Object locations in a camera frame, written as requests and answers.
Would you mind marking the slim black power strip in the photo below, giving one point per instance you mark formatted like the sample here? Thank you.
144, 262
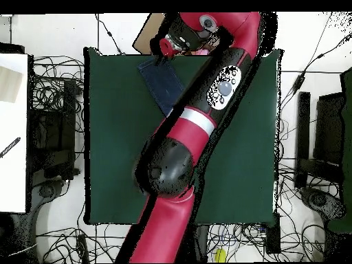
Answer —
82, 247

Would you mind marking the dark green table cloth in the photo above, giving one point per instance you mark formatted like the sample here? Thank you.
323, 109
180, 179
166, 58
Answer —
115, 137

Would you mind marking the pink cloth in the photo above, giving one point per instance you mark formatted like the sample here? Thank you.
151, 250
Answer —
202, 51

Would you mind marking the black metal stand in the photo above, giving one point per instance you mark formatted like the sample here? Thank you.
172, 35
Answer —
68, 110

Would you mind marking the black flat panel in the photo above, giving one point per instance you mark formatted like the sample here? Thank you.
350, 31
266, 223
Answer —
328, 129

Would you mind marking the white desk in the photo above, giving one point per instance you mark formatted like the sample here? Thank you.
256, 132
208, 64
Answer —
13, 178

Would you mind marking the blue denim jeans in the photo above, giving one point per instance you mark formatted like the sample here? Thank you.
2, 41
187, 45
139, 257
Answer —
162, 82

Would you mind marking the brown cardboard box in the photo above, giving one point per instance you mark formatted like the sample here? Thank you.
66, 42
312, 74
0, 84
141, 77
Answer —
148, 35

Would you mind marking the black ribbed strip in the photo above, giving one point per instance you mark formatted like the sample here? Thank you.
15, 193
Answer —
11, 146

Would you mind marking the grey chair base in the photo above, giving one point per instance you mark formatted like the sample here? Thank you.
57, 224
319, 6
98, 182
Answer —
46, 190

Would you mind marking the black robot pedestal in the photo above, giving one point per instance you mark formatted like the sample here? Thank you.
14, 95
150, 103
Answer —
200, 242

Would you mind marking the yellow ball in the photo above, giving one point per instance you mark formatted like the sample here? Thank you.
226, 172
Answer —
220, 255

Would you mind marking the black upright bar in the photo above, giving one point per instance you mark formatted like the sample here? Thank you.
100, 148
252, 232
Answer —
303, 132

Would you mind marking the beige box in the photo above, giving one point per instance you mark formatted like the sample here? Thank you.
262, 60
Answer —
9, 85

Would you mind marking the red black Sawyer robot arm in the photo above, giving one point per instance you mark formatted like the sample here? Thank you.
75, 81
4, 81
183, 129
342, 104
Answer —
170, 165

